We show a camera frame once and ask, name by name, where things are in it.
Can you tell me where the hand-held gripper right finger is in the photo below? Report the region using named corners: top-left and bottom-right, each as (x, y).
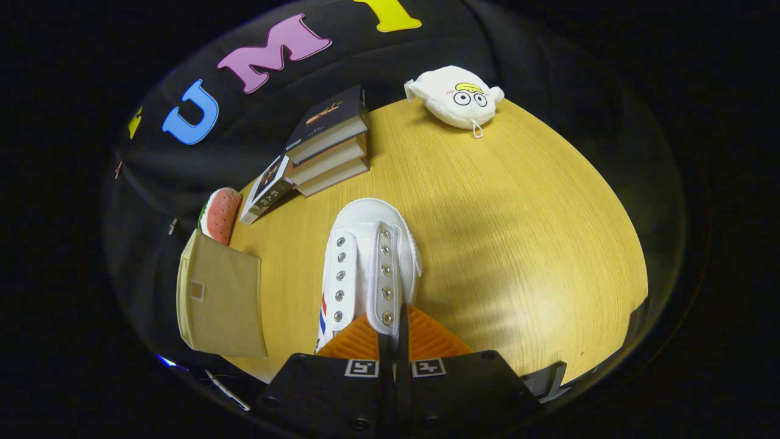
top-left (396, 304), bottom-right (543, 435)

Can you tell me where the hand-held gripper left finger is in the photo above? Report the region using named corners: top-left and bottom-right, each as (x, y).
top-left (256, 313), bottom-right (394, 437)

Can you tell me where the beige fabric storage box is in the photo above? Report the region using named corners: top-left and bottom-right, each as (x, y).
top-left (176, 229), bottom-right (269, 359)

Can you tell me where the white canvas shoe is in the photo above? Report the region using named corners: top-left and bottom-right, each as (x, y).
top-left (314, 198), bottom-right (423, 355)

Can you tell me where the watermelon slice plush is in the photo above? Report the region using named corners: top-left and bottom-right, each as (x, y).
top-left (197, 187), bottom-right (243, 246)

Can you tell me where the white portrait cover book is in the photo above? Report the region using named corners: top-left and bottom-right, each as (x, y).
top-left (239, 155), bottom-right (294, 226)

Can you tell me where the thin brown edged book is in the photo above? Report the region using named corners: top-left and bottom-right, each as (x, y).
top-left (296, 157), bottom-right (370, 198)

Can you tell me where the black cover book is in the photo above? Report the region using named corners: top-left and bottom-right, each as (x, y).
top-left (285, 85), bottom-right (370, 166)

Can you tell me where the white plush toy with eyes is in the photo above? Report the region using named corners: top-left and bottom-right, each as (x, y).
top-left (403, 65), bottom-right (505, 139)

